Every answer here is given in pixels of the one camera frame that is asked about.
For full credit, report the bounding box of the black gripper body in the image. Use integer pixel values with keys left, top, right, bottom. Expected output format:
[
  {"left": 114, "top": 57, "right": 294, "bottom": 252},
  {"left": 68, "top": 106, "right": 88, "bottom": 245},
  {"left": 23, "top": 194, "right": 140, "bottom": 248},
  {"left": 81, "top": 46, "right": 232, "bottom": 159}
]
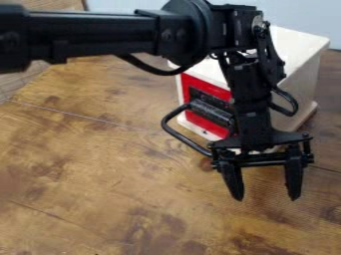
[{"left": 208, "top": 113, "right": 314, "bottom": 170}]

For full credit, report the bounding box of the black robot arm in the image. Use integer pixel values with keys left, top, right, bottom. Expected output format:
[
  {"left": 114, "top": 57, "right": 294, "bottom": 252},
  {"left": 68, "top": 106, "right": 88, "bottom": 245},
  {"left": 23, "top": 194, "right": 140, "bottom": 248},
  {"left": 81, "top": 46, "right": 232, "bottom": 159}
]
[{"left": 0, "top": 0, "right": 314, "bottom": 200}]

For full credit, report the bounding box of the black drawer handle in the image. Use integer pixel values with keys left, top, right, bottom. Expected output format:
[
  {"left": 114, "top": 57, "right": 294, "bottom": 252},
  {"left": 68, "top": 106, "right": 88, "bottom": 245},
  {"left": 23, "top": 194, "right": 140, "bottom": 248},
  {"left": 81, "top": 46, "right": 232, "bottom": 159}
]
[{"left": 160, "top": 87, "right": 236, "bottom": 158}]

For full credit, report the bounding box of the red drawer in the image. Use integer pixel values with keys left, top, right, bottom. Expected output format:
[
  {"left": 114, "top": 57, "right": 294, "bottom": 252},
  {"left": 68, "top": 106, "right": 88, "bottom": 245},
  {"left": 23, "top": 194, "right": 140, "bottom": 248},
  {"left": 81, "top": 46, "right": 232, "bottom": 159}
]
[{"left": 175, "top": 72, "right": 233, "bottom": 140}]

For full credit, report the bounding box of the white wooden drawer box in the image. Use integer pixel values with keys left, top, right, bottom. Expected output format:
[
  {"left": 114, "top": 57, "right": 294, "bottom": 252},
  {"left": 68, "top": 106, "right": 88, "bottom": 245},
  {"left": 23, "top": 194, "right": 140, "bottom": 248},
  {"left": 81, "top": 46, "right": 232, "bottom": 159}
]
[{"left": 184, "top": 27, "right": 328, "bottom": 136}]

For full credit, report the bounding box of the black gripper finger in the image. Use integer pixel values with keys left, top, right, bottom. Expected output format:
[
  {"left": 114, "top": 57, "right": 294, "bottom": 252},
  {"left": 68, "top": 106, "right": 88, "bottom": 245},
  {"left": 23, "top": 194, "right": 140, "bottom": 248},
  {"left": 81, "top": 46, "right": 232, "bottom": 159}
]
[
  {"left": 284, "top": 145, "right": 303, "bottom": 200},
  {"left": 219, "top": 152, "right": 244, "bottom": 201}
]

